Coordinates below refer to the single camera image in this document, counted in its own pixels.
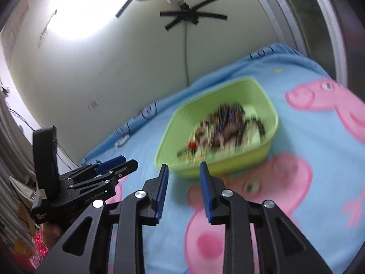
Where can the green plastic basket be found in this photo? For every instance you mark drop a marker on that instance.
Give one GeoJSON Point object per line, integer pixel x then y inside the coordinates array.
{"type": "Point", "coordinates": [182, 122]}

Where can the blue cartoon pig printed blanket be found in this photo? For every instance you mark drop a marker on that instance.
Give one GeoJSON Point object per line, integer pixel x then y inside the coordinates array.
{"type": "Point", "coordinates": [299, 154]}

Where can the black tape strip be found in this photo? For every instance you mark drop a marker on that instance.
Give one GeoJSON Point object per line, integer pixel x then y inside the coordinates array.
{"type": "Point", "coordinates": [124, 7]}

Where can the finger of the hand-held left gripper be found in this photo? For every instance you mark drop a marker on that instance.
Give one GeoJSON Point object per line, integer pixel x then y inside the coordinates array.
{"type": "Point", "coordinates": [122, 169]}
{"type": "Point", "coordinates": [112, 164]}

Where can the stack of papers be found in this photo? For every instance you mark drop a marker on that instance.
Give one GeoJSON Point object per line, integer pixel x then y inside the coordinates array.
{"type": "Point", "coordinates": [14, 191]}

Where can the black tape cross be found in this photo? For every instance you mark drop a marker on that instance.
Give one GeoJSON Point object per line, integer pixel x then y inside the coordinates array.
{"type": "Point", "coordinates": [188, 15]}

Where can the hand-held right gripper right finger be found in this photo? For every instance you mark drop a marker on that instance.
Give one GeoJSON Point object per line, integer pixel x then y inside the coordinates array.
{"type": "Point", "coordinates": [204, 194]}

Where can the metal framed glass door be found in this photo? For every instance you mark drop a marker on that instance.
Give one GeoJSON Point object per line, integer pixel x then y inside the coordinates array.
{"type": "Point", "coordinates": [308, 20]}

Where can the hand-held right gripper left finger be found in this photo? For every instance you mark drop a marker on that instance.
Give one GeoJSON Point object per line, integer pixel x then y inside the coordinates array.
{"type": "Point", "coordinates": [162, 194]}

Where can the person's red patterned clothing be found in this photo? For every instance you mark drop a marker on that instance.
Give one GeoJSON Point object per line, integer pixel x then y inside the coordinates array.
{"type": "Point", "coordinates": [38, 248]}

